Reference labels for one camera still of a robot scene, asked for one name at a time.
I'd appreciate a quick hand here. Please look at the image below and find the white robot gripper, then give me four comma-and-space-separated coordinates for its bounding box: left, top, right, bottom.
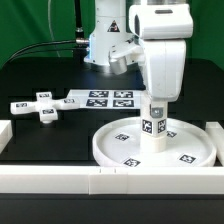
139, 40, 186, 119

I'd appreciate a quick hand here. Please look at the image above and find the white round table top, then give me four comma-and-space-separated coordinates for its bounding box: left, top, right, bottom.
92, 117, 217, 168

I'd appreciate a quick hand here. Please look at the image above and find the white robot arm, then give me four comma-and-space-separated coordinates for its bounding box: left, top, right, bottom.
85, 0, 193, 119

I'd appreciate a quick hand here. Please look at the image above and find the white right fence block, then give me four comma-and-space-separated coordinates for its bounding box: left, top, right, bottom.
206, 122, 224, 167

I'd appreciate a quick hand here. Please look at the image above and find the white fence block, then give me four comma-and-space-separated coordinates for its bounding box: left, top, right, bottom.
0, 120, 13, 154
206, 122, 224, 167

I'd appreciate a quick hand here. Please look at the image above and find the white marker sheet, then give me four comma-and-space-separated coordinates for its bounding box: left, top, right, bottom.
68, 90, 141, 109

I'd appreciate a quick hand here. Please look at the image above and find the black vertical pole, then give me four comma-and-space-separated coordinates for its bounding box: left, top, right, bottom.
74, 0, 84, 63

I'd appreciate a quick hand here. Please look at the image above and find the white cross-shaped table base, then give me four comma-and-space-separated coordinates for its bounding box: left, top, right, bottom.
10, 92, 80, 124

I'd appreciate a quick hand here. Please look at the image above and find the white left fence block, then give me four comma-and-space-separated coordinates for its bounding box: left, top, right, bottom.
0, 120, 13, 154

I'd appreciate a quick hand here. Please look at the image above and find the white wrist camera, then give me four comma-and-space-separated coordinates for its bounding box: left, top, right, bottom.
129, 4, 193, 40

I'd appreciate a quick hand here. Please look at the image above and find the black cable upper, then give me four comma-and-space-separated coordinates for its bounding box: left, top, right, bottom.
6, 39, 90, 64

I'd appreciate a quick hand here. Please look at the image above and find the black cable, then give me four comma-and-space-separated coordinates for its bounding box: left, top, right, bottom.
13, 47, 88, 59
6, 39, 90, 64

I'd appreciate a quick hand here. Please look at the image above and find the white front fence rail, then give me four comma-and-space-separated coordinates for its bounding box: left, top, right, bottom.
0, 165, 224, 195

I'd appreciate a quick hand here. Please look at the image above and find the black cable lower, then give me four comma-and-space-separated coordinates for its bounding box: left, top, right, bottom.
13, 47, 88, 59

